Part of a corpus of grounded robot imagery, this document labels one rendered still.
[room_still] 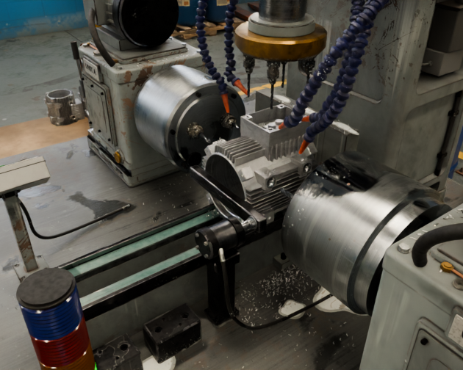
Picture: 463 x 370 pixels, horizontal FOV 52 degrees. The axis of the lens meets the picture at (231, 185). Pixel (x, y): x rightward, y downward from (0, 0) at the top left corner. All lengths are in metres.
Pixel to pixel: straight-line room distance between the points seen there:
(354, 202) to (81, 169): 1.02
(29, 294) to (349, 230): 0.47
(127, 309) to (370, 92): 0.68
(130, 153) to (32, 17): 5.13
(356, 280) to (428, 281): 0.16
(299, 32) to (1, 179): 0.66
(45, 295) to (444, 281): 0.47
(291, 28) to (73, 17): 5.75
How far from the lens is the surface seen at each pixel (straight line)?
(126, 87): 1.32
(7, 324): 1.13
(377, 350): 0.80
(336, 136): 1.02
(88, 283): 1.03
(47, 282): 0.55
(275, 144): 1.00
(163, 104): 1.19
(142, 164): 1.44
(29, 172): 1.08
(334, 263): 0.79
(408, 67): 1.03
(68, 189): 1.50
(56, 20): 6.52
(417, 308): 0.70
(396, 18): 1.04
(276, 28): 0.92
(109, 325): 0.98
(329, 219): 0.79
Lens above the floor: 1.58
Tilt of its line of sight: 33 degrees down
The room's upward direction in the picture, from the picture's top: straight up
